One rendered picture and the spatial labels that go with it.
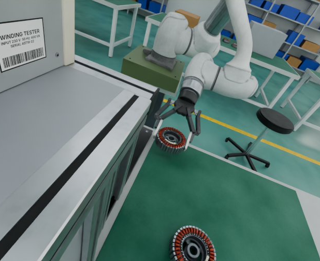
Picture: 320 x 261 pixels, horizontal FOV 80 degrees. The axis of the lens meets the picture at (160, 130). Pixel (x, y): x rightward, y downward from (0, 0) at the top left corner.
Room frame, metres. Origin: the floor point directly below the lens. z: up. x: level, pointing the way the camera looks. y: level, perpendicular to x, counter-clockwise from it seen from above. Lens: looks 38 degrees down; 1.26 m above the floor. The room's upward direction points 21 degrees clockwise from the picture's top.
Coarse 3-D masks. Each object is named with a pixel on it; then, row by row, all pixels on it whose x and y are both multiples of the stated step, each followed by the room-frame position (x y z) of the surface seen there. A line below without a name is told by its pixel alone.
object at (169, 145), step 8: (160, 128) 0.55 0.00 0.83; (168, 128) 0.57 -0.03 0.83; (160, 136) 0.51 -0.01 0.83; (168, 136) 0.54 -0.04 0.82; (176, 136) 0.56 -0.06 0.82; (184, 136) 0.56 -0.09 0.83; (160, 144) 0.49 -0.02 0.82; (168, 144) 0.48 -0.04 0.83; (176, 144) 0.50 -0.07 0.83; (184, 144) 0.52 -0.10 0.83; (168, 152) 0.48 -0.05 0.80; (176, 152) 0.49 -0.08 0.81
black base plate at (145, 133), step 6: (144, 132) 0.58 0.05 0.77; (150, 132) 0.59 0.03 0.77; (138, 138) 0.53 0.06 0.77; (144, 138) 0.54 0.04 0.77; (138, 144) 0.50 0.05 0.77; (144, 144) 0.51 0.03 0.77; (138, 150) 0.47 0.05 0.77; (138, 156) 0.44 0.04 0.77; (132, 162) 0.41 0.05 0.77; (132, 168) 0.39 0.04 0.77; (126, 180) 0.34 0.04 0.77; (114, 204) 0.27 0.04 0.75; (108, 210) 0.24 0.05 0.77
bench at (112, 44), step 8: (96, 0) 2.92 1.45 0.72; (104, 0) 2.93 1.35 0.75; (112, 0) 3.14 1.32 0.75; (120, 0) 3.38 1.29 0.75; (128, 0) 3.66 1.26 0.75; (120, 8) 2.96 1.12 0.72; (128, 8) 3.26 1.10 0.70; (136, 8) 3.71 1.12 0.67; (136, 16) 3.76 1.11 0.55; (112, 24) 2.94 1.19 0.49; (80, 32) 2.98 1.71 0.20; (112, 32) 2.94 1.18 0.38; (96, 40) 2.96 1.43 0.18; (112, 40) 2.94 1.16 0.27; (120, 40) 3.28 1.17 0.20; (128, 40) 3.72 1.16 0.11; (112, 48) 2.95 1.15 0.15
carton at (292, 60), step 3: (288, 54) 6.55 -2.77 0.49; (288, 57) 6.35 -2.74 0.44; (291, 57) 6.31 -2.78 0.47; (294, 57) 6.36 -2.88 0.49; (297, 57) 6.59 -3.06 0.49; (288, 60) 6.31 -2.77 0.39; (291, 60) 6.31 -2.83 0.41; (294, 60) 6.30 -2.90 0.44; (297, 60) 6.30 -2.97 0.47; (300, 60) 6.31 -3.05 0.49; (288, 63) 6.31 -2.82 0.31; (291, 63) 6.30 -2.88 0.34; (294, 63) 6.30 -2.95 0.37; (297, 63) 6.29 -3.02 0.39; (294, 66) 6.29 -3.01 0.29; (297, 66) 6.29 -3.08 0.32
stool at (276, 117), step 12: (264, 108) 1.78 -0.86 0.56; (264, 120) 1.58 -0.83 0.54; (276, 120) 1.62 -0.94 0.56; (288, 120) 1.72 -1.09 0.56; (264, 132) 1.66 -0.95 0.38; (288, 132) 1.54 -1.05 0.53; (252, 144) 1.67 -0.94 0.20; (228, 156) 1.53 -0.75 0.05; (252, 156) 1.66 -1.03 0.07; (252, 168) 1.48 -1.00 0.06
